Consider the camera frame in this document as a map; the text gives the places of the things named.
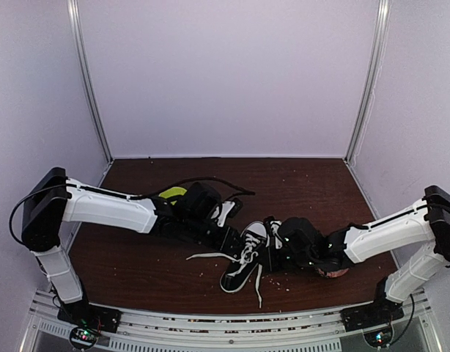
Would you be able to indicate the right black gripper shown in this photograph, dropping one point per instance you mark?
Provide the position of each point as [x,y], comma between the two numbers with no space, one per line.
[272,264]

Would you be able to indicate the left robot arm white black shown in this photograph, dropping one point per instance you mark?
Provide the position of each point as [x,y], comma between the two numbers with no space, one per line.
[57,199]

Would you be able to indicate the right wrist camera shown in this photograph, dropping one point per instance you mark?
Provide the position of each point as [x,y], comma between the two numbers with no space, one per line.
[297,232]

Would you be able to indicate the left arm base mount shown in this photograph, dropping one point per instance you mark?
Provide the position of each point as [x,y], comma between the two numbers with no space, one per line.
[87,332]

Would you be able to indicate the black white canvas sneaker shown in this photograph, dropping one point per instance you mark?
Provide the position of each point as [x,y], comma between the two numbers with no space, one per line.
[247,257]

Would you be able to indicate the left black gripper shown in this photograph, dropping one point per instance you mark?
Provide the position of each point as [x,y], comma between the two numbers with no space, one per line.
[224,243]

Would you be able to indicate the right aluminium frame post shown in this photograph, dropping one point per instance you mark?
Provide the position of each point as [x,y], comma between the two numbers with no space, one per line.
[375,61]

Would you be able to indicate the left aluminium frame post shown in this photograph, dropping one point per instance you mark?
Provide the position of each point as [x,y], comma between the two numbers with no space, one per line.
[89,91]

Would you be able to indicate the white shoelace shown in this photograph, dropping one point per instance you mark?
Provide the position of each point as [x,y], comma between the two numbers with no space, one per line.
[229,257]

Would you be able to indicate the red white patterned bowl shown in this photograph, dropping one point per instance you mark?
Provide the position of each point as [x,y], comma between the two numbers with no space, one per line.
[332,274]

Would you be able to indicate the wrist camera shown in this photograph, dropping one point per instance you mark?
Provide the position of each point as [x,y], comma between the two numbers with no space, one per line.
[297,232]
[202,202]

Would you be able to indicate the aluminium front rail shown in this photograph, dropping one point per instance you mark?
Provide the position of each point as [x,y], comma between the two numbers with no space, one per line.
[311,330]

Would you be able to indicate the green plastic bowl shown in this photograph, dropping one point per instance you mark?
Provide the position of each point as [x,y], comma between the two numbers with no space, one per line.
[172,192]

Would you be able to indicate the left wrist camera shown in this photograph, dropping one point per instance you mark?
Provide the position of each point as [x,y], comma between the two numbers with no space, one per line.
[202,202]

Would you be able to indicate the aluminium frame post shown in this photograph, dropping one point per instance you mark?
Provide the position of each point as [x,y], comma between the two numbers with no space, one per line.
[375,61]
[89,91]

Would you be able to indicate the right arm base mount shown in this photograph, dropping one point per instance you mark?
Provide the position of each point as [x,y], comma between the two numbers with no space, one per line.
[375,321]

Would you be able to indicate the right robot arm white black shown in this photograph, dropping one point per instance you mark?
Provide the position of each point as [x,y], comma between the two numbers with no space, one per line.
[426,221]

